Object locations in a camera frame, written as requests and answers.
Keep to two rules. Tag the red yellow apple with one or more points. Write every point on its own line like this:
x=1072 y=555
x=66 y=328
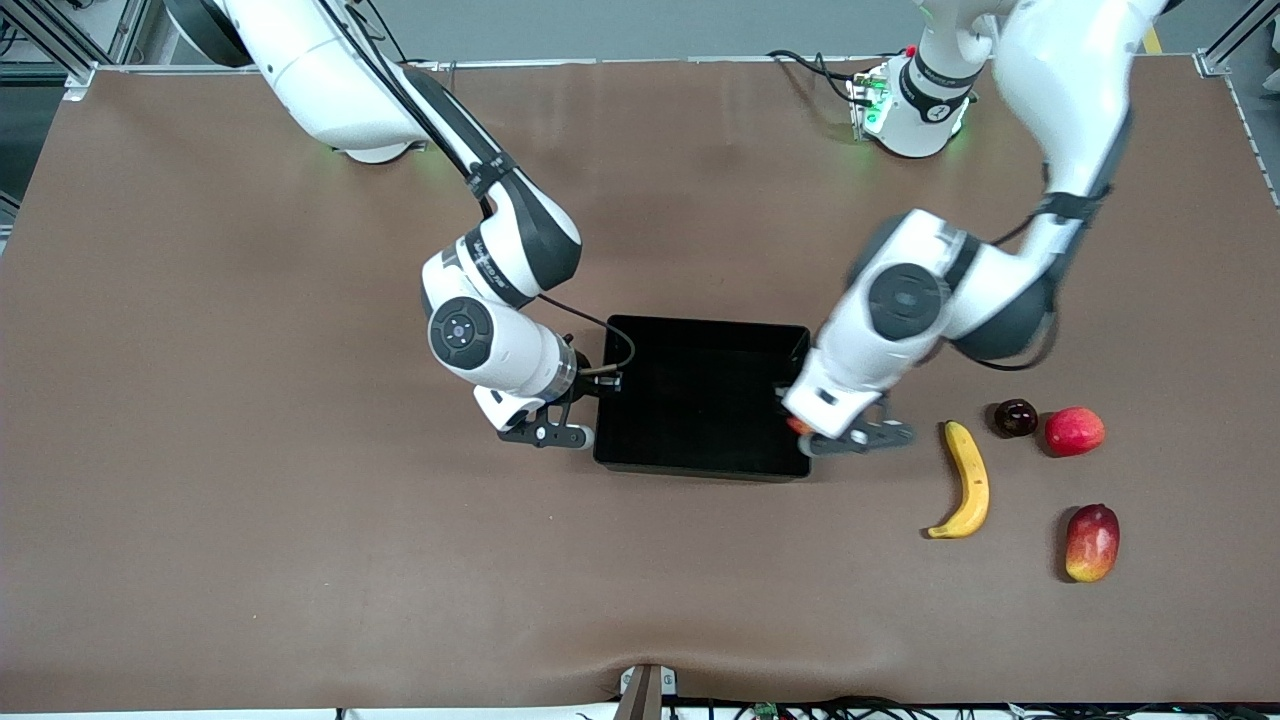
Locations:
x=798 y=426

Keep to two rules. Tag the black plastic box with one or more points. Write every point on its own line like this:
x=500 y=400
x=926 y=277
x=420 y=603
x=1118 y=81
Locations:
x=700 y=410

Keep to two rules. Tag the yellow banana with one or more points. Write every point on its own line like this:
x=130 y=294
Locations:
x=972 y=480

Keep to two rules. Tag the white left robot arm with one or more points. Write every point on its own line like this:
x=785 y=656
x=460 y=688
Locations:
x=1060 y=80

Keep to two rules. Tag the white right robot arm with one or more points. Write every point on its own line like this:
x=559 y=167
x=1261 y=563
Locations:
x=330 y=90

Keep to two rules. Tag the plain red apple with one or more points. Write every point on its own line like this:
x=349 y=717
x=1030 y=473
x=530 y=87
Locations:
x=1075 y=431

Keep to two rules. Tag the dark purple plum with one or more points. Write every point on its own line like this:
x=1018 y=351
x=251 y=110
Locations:
x=1015 y=417

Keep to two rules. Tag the red yellow mango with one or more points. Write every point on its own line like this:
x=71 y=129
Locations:
x=1092 y=542

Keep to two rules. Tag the brown table cover mat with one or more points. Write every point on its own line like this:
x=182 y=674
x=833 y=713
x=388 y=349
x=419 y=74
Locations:
x=300 y=550

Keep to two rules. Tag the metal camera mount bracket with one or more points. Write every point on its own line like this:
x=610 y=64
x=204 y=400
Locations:
x=645 y=692

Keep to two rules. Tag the aluminium frame profile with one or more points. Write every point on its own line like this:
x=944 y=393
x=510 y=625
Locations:
x=60 y=40
x=1235 y=40

